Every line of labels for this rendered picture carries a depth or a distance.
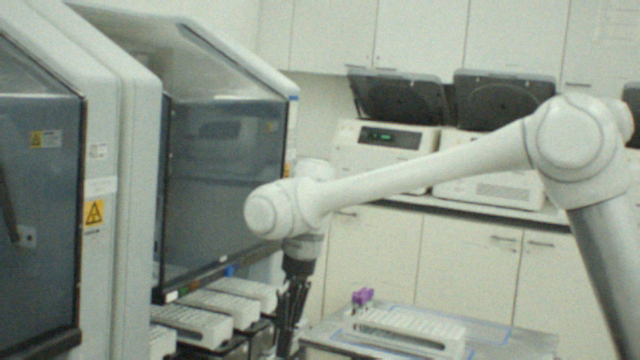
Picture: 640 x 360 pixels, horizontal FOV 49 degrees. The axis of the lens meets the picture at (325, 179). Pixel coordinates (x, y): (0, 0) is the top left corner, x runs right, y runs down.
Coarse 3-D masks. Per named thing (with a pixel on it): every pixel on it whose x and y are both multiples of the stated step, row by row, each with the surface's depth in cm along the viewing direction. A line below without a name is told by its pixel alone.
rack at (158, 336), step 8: (152, 328) 163; (160, 328) 164; (168, 328) 163; (152, 336) 158; (160, 336) 159; (168, 336) 159; (152, 344) 154; (160, 344) 156; (168, 344) 160; (152, 352) 154; (160, 352) 157; (168, 352) 160
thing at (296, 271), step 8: (288, 264) 151; (296, 264) 150; (304, 264) 150; (312, 264) 151; (288, 272) 151; (296, 272) 150; (304, 272) 151; (312, 272) 152; (296, 280) 152; (304, 280) 156; (288, 288) 151
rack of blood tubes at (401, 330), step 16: (352, 320) 178; (368, 320) 176; (384, 320) 177; (400, 320) 179; (416, 320) 180; (352, 336) 178; (368, 336) 177; (384, 336) 177; (400, 336) 183; (416, 336) 172; (432, 336) 170; (448, 336) 170; (464, 336) 175; (416, 352) 172; (432, 352) 170; (448, 352) 169
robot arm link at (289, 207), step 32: (512, 128) 131; (416, 160) 135; (448, 160) 135; (480, 160) 134; (512, 160) 131; (256, 192) 131; (288, 192) 132; (320, 192) 132; (352, 192) 131; (384, 192) 132; (256, 224) 130; (288, 224) 130; (320, 224) 136
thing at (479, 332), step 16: (384, 304) 210; (400, 304) 212; (336, 320) 193; (432, 320) 200; (448, 320) 201; (464, 320) 202; (480, 320) 203; (304, 336) 179; (320, 336) 180; (336, 336) 181; (480, 336) 190; (496, 336) 191; (512, 336) 192; (528, 336) 193; (544, 336) 194; (304, 352) 177; (336, 352) 174; (352, 352) 172; (368, 352) 172; (384, 352) 173; (400, 352) 174; (464, 352) 177; (480, 352) 178; (496, 352) 179; (512, 352) 180; (528, 352) 181; (544, 352) 182
